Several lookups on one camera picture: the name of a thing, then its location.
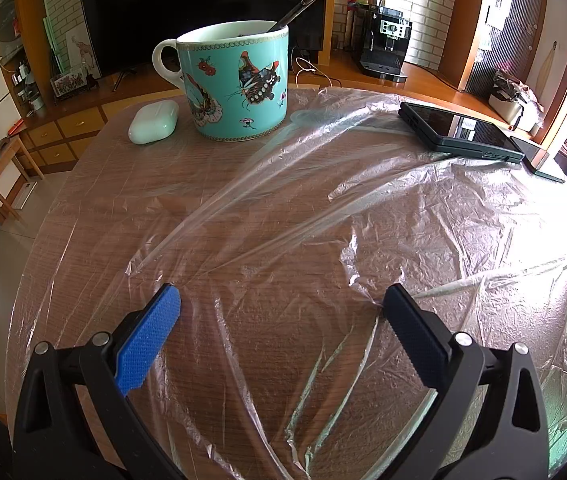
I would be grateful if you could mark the wooden TV cabinet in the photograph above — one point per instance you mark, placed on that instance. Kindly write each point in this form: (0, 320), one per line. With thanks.
(78, 122)

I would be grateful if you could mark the metal spoon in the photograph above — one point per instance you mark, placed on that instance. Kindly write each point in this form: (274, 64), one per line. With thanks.
(298, 7)

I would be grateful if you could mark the giraffe picture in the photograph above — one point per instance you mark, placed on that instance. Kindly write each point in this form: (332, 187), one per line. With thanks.
(83, 50)

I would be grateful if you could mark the small wooden side table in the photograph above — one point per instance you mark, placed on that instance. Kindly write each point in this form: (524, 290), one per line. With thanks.
(8, 160)

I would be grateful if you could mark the clear plastic table cover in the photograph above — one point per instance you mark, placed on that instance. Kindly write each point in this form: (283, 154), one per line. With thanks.
(263, 240)

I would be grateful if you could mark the white and grey bag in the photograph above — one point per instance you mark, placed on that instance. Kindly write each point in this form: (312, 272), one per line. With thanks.
(513, 100)

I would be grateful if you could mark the framed floral picture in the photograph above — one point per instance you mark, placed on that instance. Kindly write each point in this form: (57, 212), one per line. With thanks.
(70, 84)

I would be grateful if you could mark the mint earbuds case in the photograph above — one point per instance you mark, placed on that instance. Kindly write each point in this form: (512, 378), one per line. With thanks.
(153, 122)

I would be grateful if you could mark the black coffee machine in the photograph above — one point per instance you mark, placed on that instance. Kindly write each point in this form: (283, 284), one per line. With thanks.
(381, 37)

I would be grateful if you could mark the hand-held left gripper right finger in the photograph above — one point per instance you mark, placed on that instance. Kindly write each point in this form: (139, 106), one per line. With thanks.
(416, 335)

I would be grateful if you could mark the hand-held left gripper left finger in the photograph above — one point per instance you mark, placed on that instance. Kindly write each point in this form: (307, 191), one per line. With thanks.
(148, 340)

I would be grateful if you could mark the black television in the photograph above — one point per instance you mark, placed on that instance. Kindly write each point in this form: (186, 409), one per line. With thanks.
(163, 5)

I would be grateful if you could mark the teal butterfly mug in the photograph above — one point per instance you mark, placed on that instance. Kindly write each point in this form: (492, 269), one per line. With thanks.
(233, 95)

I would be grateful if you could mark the dark flat tablet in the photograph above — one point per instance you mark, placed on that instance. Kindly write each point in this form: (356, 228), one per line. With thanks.
(536, 157)

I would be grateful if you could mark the dark green folding phone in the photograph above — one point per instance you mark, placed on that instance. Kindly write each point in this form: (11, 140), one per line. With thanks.
(458, 132)

